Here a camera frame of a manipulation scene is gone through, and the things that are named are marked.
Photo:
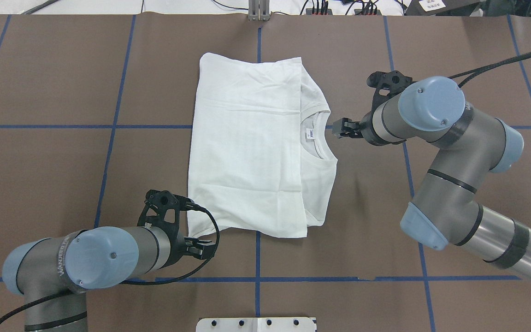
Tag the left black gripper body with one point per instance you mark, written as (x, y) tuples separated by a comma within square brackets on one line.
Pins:
[(178, 246)]

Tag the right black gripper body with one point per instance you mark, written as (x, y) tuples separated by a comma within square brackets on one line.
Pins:
[(365, 130)]

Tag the white long-sleeve printed shirt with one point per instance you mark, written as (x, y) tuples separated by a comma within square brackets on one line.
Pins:
[(259, 158)]

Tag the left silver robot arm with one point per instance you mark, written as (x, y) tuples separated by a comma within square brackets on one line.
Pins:
[(55, 274)]

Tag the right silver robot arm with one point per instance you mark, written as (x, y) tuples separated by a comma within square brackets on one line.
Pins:
[(470, 143)]

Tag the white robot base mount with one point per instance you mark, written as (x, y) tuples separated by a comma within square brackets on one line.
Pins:
[(257, 324)]

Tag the aluminium camera post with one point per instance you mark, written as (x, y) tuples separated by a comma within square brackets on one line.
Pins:
[(259, 10)]

